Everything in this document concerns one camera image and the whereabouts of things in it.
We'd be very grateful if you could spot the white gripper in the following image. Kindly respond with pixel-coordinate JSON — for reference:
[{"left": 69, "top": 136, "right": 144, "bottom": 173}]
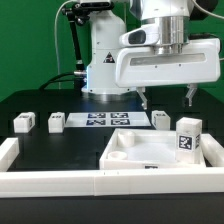
[{"left": 115, "top": 38, "right": 221, "bottom": 110}]

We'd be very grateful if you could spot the white square table top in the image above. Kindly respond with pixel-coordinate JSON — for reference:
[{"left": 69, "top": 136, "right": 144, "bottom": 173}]
[{"left": 99, "top": 129, "right": 206, "bottom": 170}]

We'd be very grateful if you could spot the white right fence bar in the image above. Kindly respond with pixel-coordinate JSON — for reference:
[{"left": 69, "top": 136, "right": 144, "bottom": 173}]
[{"left": 201, "top": 134, "right": 224, "bottom": 167}]

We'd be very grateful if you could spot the white fence bar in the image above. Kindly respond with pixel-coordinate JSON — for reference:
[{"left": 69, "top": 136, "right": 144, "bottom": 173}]
[
  {"left": 201, "top": 134, "right": 224, "bottom": 167},
  {"left": 0, "top": 138, "right": 19, "bottom": 172},
  {"left": 0, "top": 168, "right": 224, "bottom": 198}
]

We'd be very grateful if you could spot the white marker sheet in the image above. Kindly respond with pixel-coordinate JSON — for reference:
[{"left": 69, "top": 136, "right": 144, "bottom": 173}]
[{"left": 66, "top": 112, "right": 151, "bottom": 127}]

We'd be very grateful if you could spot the white front fence bar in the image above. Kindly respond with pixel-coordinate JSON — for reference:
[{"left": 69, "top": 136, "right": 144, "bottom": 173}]
[{"left": 0, "top": 168, "right": 224, "bottom": 198}]

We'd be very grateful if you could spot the white left fence bar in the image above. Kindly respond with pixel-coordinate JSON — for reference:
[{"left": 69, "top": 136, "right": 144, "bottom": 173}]
[{"left": 0, "top": 138, "right": 19, "bottom": 172}]

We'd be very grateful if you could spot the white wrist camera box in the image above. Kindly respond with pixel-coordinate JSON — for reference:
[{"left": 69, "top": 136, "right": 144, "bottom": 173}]
[{"left": 119, "top": 24, "right": 159, "bottom": 47}]

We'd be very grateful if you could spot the black cable bundle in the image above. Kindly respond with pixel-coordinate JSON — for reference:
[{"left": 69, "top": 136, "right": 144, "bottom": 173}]
[{"left": 38, "top": 71, "right": 88, "bottom": 92}]

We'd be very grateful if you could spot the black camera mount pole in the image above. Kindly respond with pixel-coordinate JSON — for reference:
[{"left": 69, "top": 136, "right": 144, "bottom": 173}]
[{"left": 62, "top": 3, "right": 89, "bottom": 73}]

